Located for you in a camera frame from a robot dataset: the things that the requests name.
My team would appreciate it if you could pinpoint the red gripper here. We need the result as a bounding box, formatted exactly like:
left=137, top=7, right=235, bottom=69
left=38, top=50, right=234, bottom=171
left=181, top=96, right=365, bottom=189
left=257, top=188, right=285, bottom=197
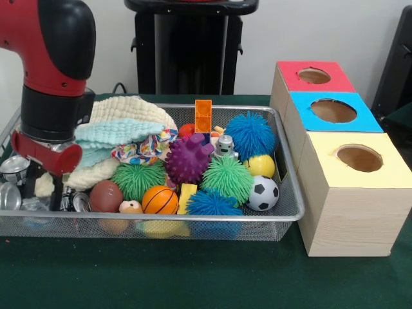
left=11, top=131, right=84, bottom=212

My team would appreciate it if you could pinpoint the clear plastic bottle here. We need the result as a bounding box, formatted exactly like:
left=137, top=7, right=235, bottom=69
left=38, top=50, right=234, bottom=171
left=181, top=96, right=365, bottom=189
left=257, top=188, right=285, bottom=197
left=21, top=196, right=52, bottom=212

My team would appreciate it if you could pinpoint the crushed red silver can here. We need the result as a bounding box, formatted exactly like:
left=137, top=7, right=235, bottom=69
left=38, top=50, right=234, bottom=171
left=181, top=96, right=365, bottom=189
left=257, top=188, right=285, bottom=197
left=61, top=186, right=93, bottom=213

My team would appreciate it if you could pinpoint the mint knitted cloth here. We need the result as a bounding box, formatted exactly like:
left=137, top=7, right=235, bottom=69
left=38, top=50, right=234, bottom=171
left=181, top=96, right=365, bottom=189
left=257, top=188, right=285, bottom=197
left=73, top=117, right=165, bottom=168

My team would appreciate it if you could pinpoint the colourful patterned cloth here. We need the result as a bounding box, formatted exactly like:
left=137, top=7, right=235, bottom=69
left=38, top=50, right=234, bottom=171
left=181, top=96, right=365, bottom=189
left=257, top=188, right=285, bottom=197
left=111, top=128, right=180, bottom=165

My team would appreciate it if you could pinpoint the cream knitted cloth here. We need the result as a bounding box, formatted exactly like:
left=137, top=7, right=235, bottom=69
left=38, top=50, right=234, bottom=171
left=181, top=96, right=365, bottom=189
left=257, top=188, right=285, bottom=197
left=33, top=95, right=178, bottom=197

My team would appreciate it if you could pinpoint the wooden box with three holes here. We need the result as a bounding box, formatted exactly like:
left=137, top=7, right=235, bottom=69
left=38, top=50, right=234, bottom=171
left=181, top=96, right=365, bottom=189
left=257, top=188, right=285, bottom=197
left=269, top=60, right=412, bottom=258

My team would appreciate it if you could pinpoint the crushed black silver can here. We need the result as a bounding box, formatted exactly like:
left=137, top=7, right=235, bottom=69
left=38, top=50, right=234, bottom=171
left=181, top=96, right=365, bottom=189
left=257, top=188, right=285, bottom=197
left=0, top=156, right=32, bottom=187

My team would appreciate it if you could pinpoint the orange basketball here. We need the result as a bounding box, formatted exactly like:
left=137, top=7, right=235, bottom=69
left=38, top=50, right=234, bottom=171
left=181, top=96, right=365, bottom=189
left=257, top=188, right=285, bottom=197
left=141, top=185, right=180, bottom=215

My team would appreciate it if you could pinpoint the purple spiky toy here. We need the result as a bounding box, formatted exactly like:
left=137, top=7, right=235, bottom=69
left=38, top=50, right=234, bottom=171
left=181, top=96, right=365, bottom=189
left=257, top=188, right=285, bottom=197
left=165, top=133, right=215, bottom=185

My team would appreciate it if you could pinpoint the dark green tablecloth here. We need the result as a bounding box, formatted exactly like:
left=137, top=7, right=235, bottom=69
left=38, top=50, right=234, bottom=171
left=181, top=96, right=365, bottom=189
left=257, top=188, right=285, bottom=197
left=0, top=93, right=412, bottom=309

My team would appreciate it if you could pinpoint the green koosh ball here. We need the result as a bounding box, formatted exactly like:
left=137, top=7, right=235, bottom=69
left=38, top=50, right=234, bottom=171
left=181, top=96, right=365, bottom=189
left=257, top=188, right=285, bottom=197
left=201, top=156, right=255, bottom=207

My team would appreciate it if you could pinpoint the large blue koosh ball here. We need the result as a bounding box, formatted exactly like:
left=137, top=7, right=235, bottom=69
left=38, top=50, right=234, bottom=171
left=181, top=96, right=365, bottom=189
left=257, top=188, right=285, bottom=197
left=224, top=111, right=277, bottom=162

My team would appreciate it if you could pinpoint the black and white soccer ball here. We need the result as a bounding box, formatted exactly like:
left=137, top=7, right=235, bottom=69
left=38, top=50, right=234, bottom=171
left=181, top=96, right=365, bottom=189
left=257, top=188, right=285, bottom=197
left=246, top=175, right=280, bottom=212

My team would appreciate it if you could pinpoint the black upright panel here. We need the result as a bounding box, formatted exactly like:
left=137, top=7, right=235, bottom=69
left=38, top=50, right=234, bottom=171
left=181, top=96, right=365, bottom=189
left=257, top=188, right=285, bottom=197
left=371, top=5, right=412, bottom=136

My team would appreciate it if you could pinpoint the wire mesh bin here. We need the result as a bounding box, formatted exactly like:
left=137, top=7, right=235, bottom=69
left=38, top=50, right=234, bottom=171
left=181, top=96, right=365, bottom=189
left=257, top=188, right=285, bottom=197
left=0, top=99, right=306, bottom=242

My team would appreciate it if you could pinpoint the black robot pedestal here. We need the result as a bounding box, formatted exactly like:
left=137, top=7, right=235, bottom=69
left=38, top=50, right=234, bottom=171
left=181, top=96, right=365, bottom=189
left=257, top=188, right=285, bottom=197
left=124, top=0, right=260, bottom=95

